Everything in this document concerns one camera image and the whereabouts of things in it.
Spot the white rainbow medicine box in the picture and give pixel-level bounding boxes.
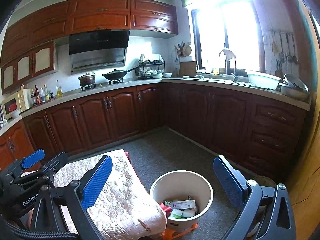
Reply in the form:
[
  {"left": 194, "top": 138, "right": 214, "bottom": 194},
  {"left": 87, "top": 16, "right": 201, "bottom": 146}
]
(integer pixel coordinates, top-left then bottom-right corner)
[{"left": 164, "top": 199, "right": 196, "bottom": 210}]

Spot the white trash bucket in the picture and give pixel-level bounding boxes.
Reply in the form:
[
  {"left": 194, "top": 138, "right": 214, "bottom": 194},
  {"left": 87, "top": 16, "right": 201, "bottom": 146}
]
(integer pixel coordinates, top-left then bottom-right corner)
[{"left": 150, "top": 170, "right": 214, "bottom": 232}]

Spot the beige embroidered tablecloth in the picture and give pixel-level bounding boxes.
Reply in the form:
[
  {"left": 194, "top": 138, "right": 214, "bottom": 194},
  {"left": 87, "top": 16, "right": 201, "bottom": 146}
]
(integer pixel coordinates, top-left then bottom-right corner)
[{"left": 23, "top": 148, "right": 168, "bottom": 240}]

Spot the dark soy sauce bottle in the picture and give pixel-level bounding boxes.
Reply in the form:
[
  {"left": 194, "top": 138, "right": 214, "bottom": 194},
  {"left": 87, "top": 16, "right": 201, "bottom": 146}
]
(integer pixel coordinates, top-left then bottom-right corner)
[{"left": 35, "top": 85, "right": 41, "bottom": 105}]

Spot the cream microwave oven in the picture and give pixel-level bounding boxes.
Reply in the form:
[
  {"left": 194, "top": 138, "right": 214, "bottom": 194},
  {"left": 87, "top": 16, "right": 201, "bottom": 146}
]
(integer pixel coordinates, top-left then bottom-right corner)
[{"left": 1, "top": 89, "right": 31, "bottom": 120}]

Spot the yellow oil bottle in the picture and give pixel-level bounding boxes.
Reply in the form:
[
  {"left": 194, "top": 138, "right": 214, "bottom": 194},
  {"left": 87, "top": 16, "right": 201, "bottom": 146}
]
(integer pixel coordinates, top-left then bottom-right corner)
[{"left": 56, "top": 80, "right": 63, "bottom": 98}]

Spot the dark cooking pot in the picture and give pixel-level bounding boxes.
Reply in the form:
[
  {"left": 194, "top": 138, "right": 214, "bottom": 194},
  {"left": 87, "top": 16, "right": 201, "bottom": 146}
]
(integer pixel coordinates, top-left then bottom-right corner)
[{"left": 78, "top": 72, "right": 95, "bottom": 87}]

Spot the white wash basin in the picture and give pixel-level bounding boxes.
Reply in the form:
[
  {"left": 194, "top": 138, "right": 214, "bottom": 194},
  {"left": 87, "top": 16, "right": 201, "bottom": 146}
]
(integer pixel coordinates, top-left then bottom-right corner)
[{"left": 246, "top": 70, "right": 281, "bottom": 90}]

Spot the black wok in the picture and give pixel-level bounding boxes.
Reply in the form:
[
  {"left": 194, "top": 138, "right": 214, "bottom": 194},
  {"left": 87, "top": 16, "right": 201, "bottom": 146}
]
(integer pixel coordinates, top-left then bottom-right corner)
[{"left": 102, "top": 66, "right": 138, "bottom": 81}]

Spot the metal bowl stack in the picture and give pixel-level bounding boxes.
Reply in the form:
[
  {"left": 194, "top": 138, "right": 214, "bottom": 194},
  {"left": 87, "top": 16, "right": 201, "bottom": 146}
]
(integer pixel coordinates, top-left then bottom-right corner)
[{"left": 279, "top": 74, "right": 310, "bottom": 101}]

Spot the range hood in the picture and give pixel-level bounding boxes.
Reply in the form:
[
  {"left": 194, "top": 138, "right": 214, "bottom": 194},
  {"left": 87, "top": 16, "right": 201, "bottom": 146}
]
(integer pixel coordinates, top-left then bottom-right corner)
[{"left": 68, "top": 30, "right": 130, "bottom": 72}]

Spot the wooden cutting board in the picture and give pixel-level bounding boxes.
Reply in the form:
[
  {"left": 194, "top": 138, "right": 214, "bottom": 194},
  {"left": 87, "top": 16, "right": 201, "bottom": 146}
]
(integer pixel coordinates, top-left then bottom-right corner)
[{"left": 178, "top": 61, "right": 197, "bottom": 77}]

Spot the metal faucet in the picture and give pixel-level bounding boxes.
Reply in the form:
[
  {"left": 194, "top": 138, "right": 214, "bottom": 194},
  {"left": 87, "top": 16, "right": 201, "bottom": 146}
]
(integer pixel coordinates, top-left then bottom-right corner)
[{"left": 218, "top": 48, "right": 239, "bottom": 84}]

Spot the black dish rack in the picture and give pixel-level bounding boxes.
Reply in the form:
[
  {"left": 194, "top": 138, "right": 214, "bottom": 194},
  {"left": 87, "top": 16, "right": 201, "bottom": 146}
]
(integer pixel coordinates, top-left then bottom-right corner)
[{"left": 135, "top": 60, "right": 166, "bottom": 80}]

